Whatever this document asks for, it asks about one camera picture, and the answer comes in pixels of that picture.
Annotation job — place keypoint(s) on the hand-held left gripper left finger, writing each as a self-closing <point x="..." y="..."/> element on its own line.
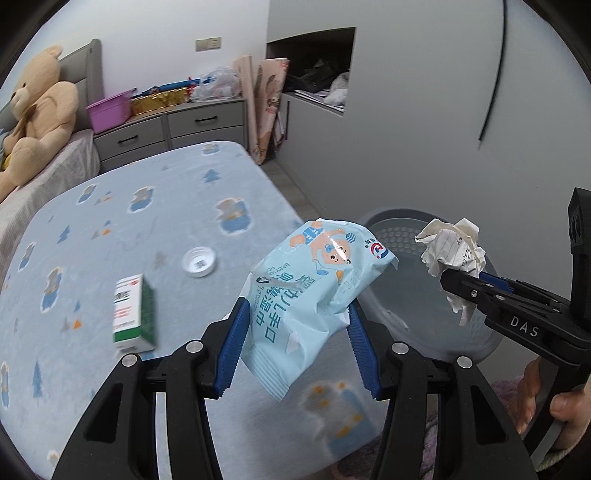
<point x="231" y="346"/>

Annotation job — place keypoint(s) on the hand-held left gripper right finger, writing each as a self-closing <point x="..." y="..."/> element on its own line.
<point x="364" y="350"/>

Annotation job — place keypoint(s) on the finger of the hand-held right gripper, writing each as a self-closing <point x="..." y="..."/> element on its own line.
<point x="466" y="288"/>
<point x="498" y="282"/>

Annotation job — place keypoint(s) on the white paper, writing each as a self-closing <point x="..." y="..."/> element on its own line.
<point x="450" y="251"/>

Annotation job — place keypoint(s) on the grey perforated plastic basket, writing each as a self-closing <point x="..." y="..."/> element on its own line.
<point x="401" y="300"/>

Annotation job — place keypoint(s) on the light blue wet wipes packet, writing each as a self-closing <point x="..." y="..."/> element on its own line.
<point x="300" y="295"/>

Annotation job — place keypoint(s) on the person's right forearm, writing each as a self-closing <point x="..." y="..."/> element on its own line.
<point x="561" y="457"/>

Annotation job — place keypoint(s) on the person's right hand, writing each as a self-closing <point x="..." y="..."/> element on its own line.
<point x="572" y="408"/>

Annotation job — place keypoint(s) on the white bottle cap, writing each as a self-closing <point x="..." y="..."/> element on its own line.
<point x="198" y="262"/>

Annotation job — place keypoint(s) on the green and white medicine box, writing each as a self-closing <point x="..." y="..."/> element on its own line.
<point x="134" y="314"/>

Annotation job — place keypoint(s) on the grey wardrobe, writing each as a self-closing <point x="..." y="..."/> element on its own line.
<point x="415" y="138"/>

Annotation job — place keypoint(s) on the grey drawer cabinet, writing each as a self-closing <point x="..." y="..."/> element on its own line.
<point x="184" y="129"/>

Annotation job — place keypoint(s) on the white cloth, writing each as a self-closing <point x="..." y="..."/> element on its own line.
<point x="337" y="90"/>

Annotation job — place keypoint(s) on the pink printed folded mat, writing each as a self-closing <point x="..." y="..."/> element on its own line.
<point x="270" y="106"/>

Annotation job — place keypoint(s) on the grey bed sheet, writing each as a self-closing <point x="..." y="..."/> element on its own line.
<point x="69" y="157"/>

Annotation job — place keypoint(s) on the plain pink folded mat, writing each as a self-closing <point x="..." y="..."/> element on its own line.
<point x="244" y="92"/>

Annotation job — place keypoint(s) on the gold gift box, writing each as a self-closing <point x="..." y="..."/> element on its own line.
<point x="159" y="101"/>

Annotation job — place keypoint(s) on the clear plastic bag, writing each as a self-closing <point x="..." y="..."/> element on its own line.
<point x="217" y="85"/>

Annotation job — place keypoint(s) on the dark clothes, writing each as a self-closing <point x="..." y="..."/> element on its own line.
<point x="314" y="76"/>

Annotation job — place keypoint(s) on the purple plastic bin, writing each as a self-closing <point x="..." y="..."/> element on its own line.
<point x="108" y="110"/>

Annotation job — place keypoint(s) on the blue long package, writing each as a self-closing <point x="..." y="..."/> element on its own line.
<point x="171" y="85"/>

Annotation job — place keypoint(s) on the yellow soft toy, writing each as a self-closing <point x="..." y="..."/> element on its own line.
<point x="3" y="161"/>

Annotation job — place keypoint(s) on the beige teddy bear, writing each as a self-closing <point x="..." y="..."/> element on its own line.
<point x="41" y="110"/>

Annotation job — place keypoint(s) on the grey bed headboard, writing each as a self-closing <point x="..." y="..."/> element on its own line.
<point x="87" y="69"/>

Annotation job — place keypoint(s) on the wall switch plate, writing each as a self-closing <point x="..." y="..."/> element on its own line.
<point x="207" y="44"/>

